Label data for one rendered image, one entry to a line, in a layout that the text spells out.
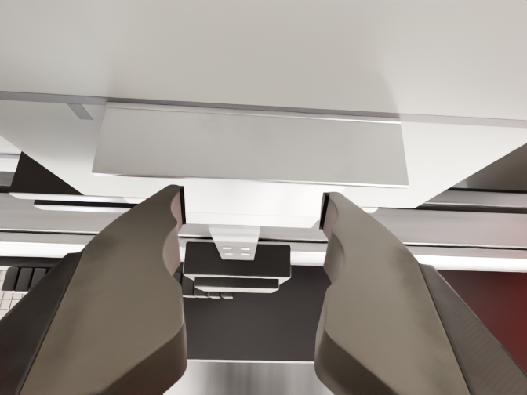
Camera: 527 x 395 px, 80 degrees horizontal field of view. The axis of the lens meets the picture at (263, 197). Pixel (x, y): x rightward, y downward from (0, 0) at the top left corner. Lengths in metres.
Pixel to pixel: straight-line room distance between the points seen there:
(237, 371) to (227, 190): 0.09
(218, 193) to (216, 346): 0.55
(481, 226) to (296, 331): 0.38
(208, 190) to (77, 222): 0.34
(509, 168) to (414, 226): 0.22
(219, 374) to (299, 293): 0.52
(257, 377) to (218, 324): 0.50
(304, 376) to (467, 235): 0.38
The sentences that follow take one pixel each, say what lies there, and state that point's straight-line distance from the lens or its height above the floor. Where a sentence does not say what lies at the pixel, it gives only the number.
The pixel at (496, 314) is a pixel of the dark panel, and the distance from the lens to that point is 0.86.
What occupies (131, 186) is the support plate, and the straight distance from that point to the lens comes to 0.17.
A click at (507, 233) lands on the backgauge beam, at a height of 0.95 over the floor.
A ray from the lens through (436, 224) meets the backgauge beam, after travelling 0.50.
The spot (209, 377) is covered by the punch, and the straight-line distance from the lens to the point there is 0.18.
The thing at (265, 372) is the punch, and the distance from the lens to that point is 0.18.
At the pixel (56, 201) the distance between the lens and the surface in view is 0.23.
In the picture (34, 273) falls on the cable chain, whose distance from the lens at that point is 0.65.
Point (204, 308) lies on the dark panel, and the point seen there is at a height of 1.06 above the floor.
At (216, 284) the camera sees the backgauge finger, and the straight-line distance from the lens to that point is 0.37.
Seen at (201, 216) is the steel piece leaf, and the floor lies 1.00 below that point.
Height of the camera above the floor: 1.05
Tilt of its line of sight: 19 degrees down
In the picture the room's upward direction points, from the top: 179 degrees counter-clockwise
